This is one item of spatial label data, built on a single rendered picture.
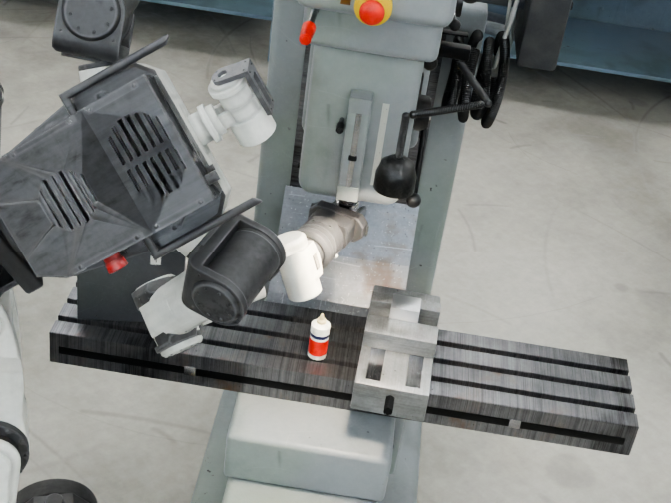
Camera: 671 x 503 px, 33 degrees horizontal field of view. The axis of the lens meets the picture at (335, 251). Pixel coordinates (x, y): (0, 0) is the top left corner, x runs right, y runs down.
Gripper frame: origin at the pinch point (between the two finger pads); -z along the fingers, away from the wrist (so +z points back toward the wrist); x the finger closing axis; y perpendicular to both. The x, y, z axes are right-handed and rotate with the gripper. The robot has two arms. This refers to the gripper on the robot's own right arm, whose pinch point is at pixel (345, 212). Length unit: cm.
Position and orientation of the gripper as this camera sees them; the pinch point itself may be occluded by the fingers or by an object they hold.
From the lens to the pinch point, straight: 229.0
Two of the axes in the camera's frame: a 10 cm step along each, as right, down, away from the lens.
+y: -1.3, 8.3, 5.4
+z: -4.1, 4.5, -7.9
